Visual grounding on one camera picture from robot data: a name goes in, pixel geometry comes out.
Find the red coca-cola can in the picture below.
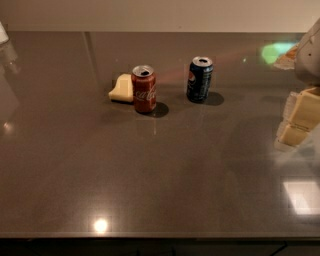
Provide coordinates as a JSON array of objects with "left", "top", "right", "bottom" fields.
[{"left": 131, "top": 65, "right": 156, "bottom": 113}]

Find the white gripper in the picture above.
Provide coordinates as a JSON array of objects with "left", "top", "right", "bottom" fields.
[{"left": 274, "top": 18, "right": 320, "bottom": 152}]

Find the cream plastic block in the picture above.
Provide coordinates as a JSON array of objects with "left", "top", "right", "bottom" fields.
[{"left": 108, "top": 74, "right": 133, "bottom": 103}]

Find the blue pepsi can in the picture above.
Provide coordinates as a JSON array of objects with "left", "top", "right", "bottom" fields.
[{"left": 186, "top": 56, "right": 213, "bottom": 103}]

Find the white object at left edge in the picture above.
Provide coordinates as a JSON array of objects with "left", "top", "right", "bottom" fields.
[{"left": 0, "top": 22, "right": 9, "bottom": 44}]

